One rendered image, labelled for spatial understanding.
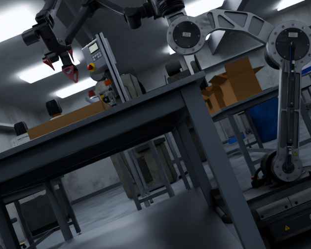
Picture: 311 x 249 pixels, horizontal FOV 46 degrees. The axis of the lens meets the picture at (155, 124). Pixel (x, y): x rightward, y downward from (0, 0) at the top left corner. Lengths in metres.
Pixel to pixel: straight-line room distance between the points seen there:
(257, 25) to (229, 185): 1.02
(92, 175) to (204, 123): 10.82
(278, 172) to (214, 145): 0.74
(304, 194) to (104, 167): 10.34
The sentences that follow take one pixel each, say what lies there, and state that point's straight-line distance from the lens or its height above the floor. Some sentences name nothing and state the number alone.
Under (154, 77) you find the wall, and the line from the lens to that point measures 11.87.
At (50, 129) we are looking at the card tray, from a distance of 1.21.
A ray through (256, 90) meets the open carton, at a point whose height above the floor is 0.82.
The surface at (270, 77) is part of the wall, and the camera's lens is 12.35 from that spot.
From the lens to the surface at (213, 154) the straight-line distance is 1.17.
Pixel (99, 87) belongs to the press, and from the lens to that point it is 6.52.
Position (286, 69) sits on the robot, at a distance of 1.91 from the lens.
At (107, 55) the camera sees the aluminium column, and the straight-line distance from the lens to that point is 2.43.
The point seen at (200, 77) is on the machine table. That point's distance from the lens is 1.15.
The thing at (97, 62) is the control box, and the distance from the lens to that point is 2.46.
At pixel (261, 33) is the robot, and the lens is 1.95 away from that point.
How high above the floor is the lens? 0.66
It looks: 4 degrees up
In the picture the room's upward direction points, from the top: 22 degrees counter-clockwise
